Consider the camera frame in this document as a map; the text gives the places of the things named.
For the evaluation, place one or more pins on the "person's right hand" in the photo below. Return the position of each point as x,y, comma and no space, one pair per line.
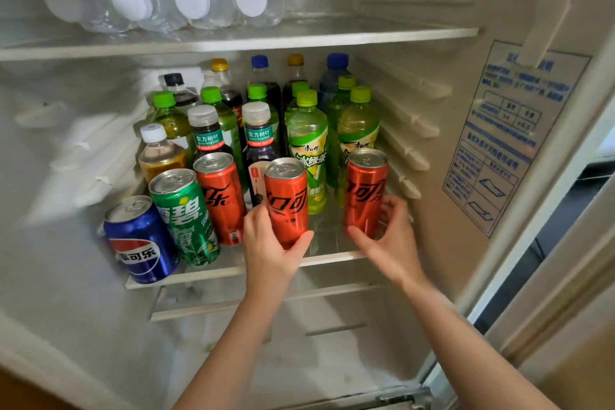
396,256

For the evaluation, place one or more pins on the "person's left hand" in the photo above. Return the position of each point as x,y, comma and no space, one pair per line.
269,270

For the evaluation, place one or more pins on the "green Sprite can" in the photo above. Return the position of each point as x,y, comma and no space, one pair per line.
187,217

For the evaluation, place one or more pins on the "blue Pepsi can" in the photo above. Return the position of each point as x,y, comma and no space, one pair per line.
139,241

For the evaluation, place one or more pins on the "green tea bottle lime cap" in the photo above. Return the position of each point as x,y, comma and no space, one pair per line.
257,91
358,126
307,136

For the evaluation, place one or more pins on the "orange energy drink bottle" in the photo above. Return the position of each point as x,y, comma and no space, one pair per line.
161,150

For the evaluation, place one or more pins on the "white refrigerator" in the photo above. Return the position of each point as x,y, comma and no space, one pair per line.
72,232

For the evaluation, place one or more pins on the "blue sports drink bottle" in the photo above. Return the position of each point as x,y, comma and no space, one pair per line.
336,61

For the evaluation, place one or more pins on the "cola bottle blue cap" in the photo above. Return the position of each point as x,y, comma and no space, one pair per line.
260,62

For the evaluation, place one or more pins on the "cola bottle yellow cap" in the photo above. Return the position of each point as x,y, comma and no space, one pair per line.
295,60
219,64

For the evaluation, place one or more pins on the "iced tea bottle black cap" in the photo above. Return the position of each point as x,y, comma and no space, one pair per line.
174,80

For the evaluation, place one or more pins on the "person's left forearm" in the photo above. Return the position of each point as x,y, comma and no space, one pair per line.
226,361

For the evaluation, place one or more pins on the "person's right forearm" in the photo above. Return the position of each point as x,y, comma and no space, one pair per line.
471,352

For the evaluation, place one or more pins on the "glass fridge shelf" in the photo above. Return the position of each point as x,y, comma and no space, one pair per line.
192,275
336,37

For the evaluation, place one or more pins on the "glass crisper cover shelf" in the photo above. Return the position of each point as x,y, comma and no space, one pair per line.
216,306

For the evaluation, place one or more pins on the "blue instruction sticker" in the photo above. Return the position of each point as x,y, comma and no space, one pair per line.
504,136

